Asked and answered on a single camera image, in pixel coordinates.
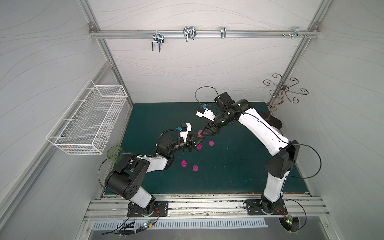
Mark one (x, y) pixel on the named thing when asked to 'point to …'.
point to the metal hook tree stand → (281, 89)
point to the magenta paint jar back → (199, 147)
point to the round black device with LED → (290, 223)
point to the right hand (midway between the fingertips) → (203, 131)
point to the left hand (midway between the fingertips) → (203, 137)
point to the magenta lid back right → (211, 143)
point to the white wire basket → (88, 124)
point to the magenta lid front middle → (195, 168)
